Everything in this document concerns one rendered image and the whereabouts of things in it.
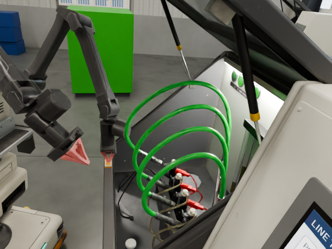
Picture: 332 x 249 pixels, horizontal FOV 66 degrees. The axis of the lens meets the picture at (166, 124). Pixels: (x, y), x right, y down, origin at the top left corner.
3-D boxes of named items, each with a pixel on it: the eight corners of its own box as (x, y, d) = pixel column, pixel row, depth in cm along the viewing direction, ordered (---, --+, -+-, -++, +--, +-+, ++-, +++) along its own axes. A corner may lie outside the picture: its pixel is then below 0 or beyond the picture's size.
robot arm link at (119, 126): (112, 103, 110) (101, 104, 102) (136, 109, 106) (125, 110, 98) (108, 130, 112) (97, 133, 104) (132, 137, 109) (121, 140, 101)
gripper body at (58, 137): (74, 142, 67) (53, 122, 65) (51, 161, 71) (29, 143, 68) (83, 129, 73) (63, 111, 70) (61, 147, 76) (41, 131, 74)
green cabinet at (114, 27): (127, 80, 506) (128, 8, 445) (132, 97, 433) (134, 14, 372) (76, 80, 484) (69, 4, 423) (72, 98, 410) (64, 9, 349)
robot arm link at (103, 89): (82, 23, 112) (64, 16, 102) (92, 17, 110) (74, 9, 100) (113, 116, 112) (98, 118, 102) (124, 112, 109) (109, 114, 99)
